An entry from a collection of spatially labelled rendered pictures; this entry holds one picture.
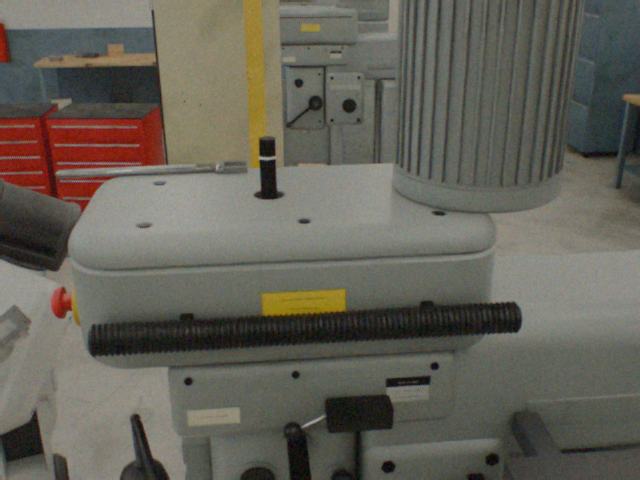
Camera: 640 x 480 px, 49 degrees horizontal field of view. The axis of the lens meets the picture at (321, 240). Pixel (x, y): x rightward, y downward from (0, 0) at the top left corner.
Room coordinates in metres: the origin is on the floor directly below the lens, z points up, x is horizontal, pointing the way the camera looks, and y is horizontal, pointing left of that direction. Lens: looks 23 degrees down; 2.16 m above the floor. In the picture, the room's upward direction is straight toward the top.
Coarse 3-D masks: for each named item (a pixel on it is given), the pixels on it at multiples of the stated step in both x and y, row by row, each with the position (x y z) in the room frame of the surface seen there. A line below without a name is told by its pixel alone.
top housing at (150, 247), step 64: (128, 192) 0.81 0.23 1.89; (192, 192) 0.81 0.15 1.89; (256, 192) 0.81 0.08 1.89; (320, 192) 0.80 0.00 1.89; (384, 192) 0.80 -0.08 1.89; (128, 256) 0.66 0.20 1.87; (192, 256) 0.66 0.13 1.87; (256, 256) 0.67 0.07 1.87; (320, 256) 0.67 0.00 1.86; (384, 256) 0.68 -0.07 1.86; (448, 256) 0.69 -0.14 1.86; (128, 320) 0.65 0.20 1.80
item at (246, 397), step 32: (416, 352) 0.70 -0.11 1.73; (448, 352) 0.70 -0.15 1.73; (192, 384) 0.67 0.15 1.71; (224, 384) 0.67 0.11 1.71; (256, 384) 0.68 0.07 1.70; (288, 384) 0.68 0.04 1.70; (320, 384) 0.68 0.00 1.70; (352, 384) 0.69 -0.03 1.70; (384, 384) 0.69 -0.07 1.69; (416, 384) 0.69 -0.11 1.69; (448, 384) 0.70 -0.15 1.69; (192, 416) 0.67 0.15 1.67; (224, 416) 0.67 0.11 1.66; (256, 416) 0.68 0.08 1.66; (288, 416) 0.68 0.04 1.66; (416, 416) 0.69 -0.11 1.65; (448, 416) 0.70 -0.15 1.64
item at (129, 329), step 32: (192, 320) 0.64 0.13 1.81; (224, 320) 0.64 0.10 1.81; (256, 320) 0.64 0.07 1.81; (288, 320) 0.64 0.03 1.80; (320, 320) 0.64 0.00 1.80; (352, 320) 0.65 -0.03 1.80; (384, 320) 0.65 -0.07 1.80; (416, 320) 0.65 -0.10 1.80; (448, 320) 0.65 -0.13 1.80; (480, 320) 0.65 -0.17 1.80; (512, 320) 0.66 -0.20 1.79; (96, 352) 0.62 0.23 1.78; (128, 352) 0.62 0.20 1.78; (160, 352) 0.62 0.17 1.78
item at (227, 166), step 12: (108, 168) 0.88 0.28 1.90; (120, 168) 0.88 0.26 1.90; (132, 168) 0.88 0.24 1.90; (144, 168) 0.88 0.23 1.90; (156, 168) 0.88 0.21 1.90; (168, 168) 0.88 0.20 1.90; (180, 168) 0.88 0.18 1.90; (192, 168) 0.88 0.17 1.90; (204, 168) 0.89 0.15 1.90; (216, 168) 0.88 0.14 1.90; (228, 168) 0.88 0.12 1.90; (240, 168) 0.88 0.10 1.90
